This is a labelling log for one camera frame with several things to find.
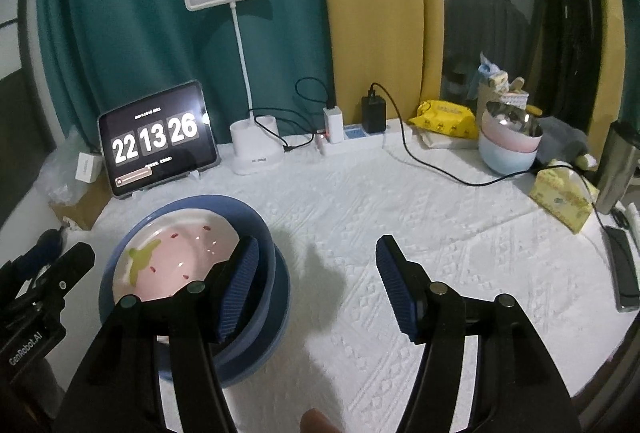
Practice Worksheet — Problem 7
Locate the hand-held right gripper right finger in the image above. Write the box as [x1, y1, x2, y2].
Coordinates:
[375, 234, 583, 433]

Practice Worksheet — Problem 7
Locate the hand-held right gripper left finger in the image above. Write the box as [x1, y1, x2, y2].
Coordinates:
[52, 235, 261, 433]

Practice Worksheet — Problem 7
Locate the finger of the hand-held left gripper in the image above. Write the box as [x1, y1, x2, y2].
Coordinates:
[11, 233, 65, 275]
[27, 243, 96, 314]

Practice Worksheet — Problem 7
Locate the deep blue plate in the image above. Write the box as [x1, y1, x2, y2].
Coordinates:
[97, 253, 292, 389]

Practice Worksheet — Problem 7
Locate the large blue bowl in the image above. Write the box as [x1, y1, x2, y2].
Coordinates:
[100, 194, 278, 364]

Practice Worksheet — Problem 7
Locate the pink strawberry print bowl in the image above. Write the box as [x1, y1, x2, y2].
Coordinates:
[111, 208, 247, 345]

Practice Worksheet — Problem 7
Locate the person's right hand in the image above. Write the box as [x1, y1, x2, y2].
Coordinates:
[300, 408, 342, 433]

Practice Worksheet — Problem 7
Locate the cardboard box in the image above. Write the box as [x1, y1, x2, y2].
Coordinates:
[47, 185, 113, 231]

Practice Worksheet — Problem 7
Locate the clear plastic bag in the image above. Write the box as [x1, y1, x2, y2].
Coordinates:
[37, 128, 108, 208]

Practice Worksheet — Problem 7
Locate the white textured tablecloth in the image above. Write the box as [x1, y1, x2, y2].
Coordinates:
[0, 133, 640, 433]

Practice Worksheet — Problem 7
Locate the small white box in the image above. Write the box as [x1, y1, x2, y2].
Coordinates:
[75, 152, 103, 184]

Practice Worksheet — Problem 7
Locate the white desk lamp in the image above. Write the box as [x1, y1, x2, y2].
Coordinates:
[182, 0, 285, 176]

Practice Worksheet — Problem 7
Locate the white power strip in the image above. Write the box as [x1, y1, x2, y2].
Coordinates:
[317, 122, 413, 158]

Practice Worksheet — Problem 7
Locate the tablet with clock display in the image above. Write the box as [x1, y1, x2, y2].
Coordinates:
[97, 80, 222, 200]

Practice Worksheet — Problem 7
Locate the light blue bowl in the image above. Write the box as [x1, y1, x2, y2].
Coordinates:
[477, 133, 540, 175]

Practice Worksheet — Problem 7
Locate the black charger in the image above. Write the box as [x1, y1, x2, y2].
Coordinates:
[361, 95, 387, 134]

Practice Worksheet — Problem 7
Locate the white charger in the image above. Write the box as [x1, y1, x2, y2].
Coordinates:
[322, 105, 345, 144]

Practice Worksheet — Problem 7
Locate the yellow packet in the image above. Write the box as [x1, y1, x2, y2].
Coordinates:
[409, 99, 477, 141]

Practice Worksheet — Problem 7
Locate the yellow tissue box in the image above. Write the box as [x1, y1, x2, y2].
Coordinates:
[529, 159, 601, 234]

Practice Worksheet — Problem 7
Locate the steel bowl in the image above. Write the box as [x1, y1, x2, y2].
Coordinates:
[484, 101, 545, 138]

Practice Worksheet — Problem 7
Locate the grey cloth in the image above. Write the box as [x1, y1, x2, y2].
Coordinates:
[535, 115, 588, 164]

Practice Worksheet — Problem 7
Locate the white perforated basket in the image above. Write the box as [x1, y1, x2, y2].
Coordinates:
[477, 80, 529, 114]

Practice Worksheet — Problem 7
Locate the black smartphone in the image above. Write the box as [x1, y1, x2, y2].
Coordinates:
[604, 225, 640, 313]

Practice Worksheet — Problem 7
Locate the blue and white packet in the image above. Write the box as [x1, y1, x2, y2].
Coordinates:
[470, 52, 501, 86]

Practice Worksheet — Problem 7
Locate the steel thermos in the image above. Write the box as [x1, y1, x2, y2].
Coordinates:
[594, 120, 640, 215]

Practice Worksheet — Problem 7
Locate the teal curtain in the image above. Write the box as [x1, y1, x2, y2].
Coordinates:
[30, 0, 336, 194]

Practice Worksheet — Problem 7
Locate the yellow curtain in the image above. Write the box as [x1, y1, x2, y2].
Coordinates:
[582, 0, 628, 148]
[312, 0, 446, 124]

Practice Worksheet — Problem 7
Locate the black lamp cable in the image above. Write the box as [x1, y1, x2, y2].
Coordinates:
[252, 77, 337, 152]

